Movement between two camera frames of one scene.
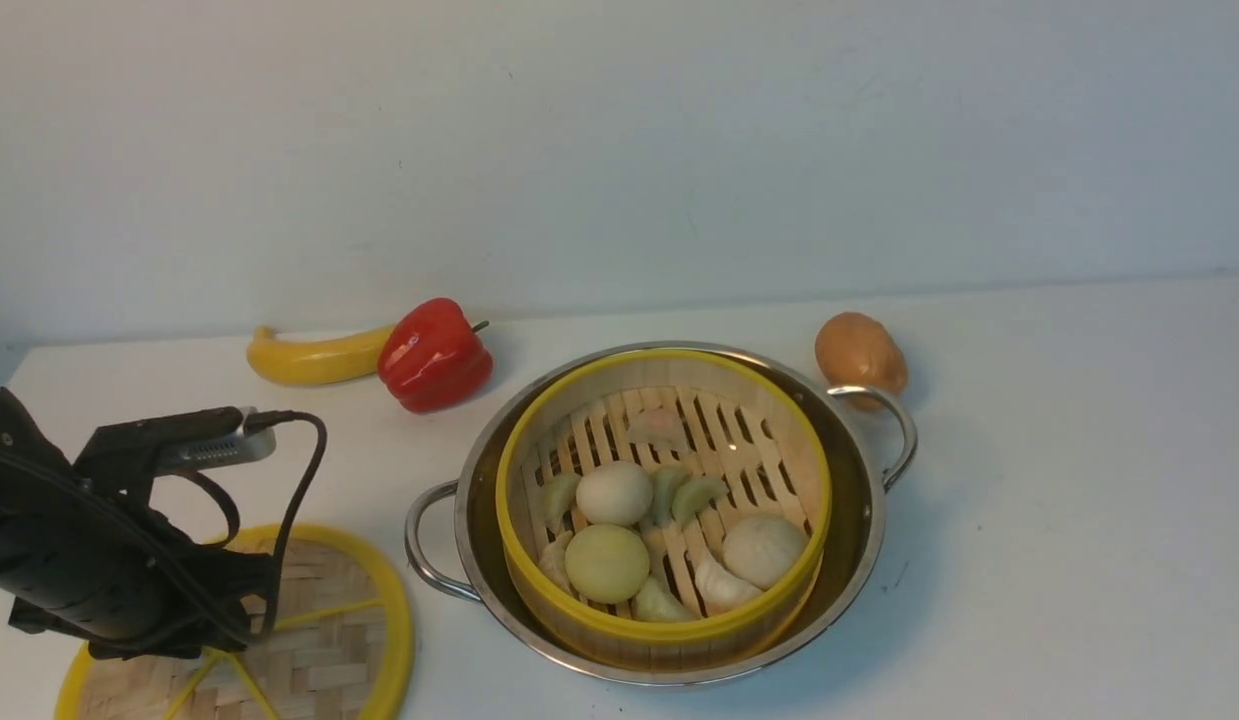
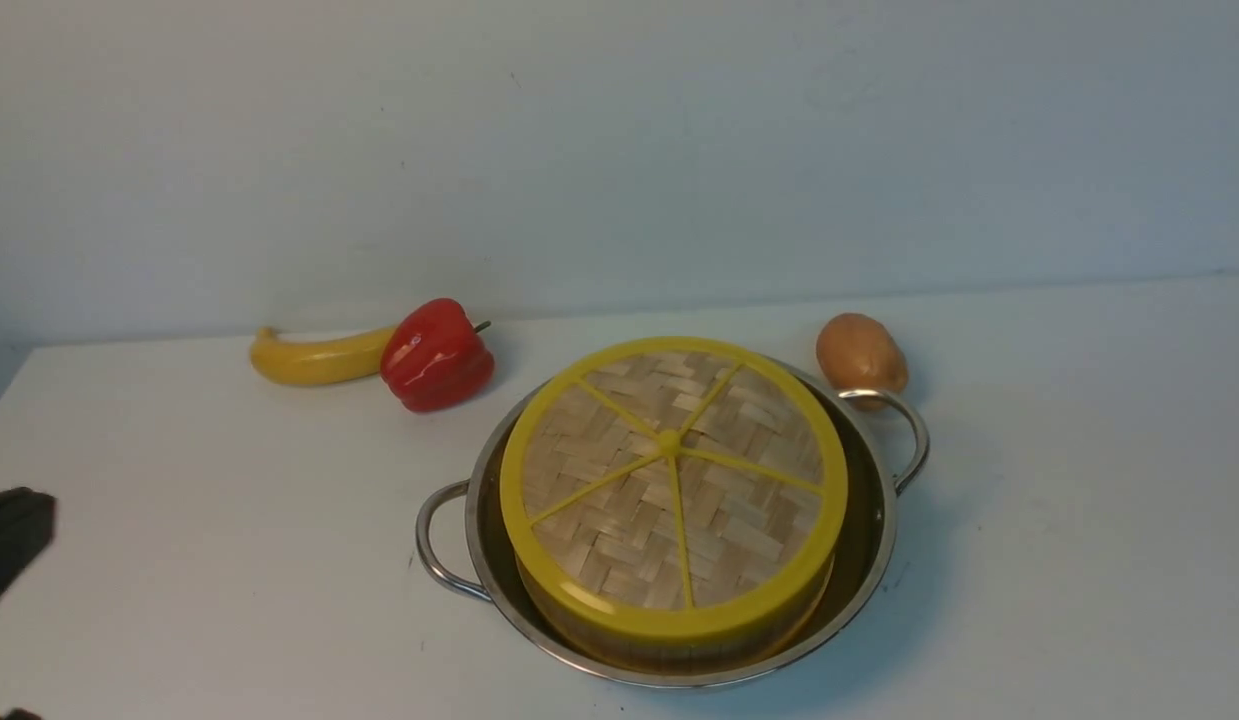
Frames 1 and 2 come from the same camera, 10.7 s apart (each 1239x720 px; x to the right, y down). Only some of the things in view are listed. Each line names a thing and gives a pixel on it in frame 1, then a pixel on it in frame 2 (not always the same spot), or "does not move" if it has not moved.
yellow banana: [315, 362] does not move
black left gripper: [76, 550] → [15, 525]
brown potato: [854, 349] does not move
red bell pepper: [431, 359] does not move
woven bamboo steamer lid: [340, 648] → [673, 498]
